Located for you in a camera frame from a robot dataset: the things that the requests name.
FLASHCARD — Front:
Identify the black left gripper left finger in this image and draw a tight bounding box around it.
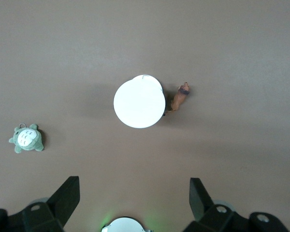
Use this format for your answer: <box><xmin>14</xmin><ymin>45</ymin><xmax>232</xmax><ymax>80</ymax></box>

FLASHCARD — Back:
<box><xmin>0</xmin><ymin>175</ymin><xmax>80</xmax><ymax>232</ymax></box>

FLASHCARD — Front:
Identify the white round container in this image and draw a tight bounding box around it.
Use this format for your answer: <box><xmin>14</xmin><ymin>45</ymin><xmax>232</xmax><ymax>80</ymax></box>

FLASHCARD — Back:
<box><xmin>113</xmin><ymin>74</ymin><xmax>166</xmax><ymax>130</ymax></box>

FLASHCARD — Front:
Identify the brown lion figurine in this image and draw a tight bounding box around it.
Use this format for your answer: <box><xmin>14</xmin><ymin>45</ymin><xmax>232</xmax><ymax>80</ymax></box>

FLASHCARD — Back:
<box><xmin>164</xmin><ymin>82</ymin><xmax>191</xmax><ymax>116</ymax></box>

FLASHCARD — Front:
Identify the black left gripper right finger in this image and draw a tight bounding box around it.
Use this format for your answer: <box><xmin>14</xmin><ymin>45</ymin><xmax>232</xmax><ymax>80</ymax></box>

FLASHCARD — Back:
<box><xmin>183</xmin><ymin>177</ymin><xmax>290</xmax><ymax>232</ymax></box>

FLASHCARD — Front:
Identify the grey-green plush toy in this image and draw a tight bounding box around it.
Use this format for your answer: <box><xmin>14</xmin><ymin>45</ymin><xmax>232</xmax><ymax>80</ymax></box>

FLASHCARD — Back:
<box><xmin>9</xmin><ymin>123</ymin><xmax>45</xmax><ymax>154</ymax></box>

